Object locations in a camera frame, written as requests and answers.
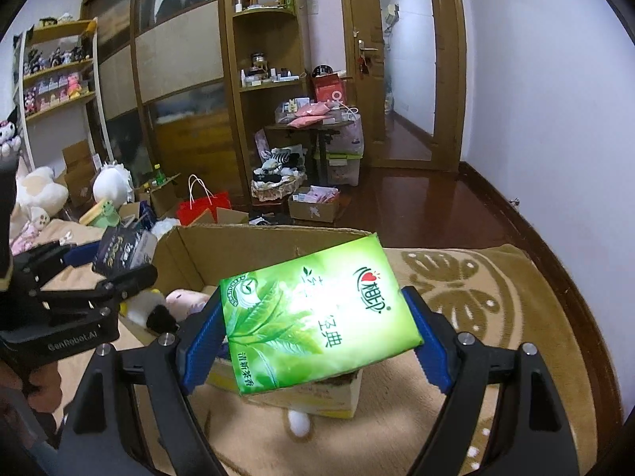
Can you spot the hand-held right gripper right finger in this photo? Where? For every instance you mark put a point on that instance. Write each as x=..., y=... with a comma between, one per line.
x=429, y=347

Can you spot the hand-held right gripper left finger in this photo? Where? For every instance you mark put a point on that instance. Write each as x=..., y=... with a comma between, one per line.
x=203, y=342

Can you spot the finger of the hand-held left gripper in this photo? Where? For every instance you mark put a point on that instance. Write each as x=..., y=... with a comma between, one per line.
x=119, y=282
x=74, y=255

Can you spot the black printed box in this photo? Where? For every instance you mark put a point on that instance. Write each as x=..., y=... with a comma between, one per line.
x=124, y=250

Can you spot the pink pig cube plush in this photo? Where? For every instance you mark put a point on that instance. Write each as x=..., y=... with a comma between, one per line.
x=186, y=300

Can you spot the green tissue pack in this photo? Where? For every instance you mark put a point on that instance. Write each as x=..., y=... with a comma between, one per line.
x=317, y=312

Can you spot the person's left hand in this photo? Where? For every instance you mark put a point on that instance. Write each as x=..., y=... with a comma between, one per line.
x=42, y=389

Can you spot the green frog toy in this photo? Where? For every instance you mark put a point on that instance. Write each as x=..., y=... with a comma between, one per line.
x=109, y=210

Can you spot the large cream dog plush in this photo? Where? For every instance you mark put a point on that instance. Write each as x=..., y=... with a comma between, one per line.
x=39, y=193

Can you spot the round white-haired plush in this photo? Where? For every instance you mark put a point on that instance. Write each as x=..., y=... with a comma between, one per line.
x=111, y=183

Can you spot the brown cardboard box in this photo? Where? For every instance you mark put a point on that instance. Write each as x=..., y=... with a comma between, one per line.
x=79, y=168

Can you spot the cardboard box with bottles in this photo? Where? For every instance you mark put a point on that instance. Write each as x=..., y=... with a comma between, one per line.
x=163, y=196

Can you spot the red paper bag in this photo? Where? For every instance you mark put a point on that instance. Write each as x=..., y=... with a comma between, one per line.
x=201, y=210

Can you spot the green bottle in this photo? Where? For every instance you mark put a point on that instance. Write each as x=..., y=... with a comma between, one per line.
x=159, y=176

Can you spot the white fluffy plush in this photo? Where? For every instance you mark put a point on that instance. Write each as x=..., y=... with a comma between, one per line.
x=300, y=424

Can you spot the black-eared purple plush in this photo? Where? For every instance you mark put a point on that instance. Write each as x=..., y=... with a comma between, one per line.
x=10, y=131

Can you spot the lace-trimmed basket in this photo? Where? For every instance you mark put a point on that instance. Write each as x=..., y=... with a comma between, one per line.
x=278, y=188

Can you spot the rows of small figurines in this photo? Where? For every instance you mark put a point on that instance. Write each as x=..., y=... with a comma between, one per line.
x=54, y=84

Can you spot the low open carton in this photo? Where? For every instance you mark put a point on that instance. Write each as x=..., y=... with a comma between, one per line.
x=312, y=206

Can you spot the clear plastic storage bin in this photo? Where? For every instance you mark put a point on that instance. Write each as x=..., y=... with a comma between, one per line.
x=345, y=171

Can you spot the black and white striped plush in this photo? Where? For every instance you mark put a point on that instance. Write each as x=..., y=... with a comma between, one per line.
x=278, y=158

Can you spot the wooden wardrobe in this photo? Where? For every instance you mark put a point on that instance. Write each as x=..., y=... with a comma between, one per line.
x=178, y=49

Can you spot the small dark side table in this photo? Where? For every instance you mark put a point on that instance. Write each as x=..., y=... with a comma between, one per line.
x=322, y=131

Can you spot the pink bag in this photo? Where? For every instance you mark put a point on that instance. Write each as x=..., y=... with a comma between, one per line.
x=307, y=111

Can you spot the red gift box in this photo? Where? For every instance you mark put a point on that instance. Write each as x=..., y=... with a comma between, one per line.
x=330, y=89

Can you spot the wooden corner shelf unit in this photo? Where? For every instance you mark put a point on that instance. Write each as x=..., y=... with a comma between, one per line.
x=270, y=34

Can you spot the white frame display shelf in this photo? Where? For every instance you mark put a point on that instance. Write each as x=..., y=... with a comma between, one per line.
x=59, y=104

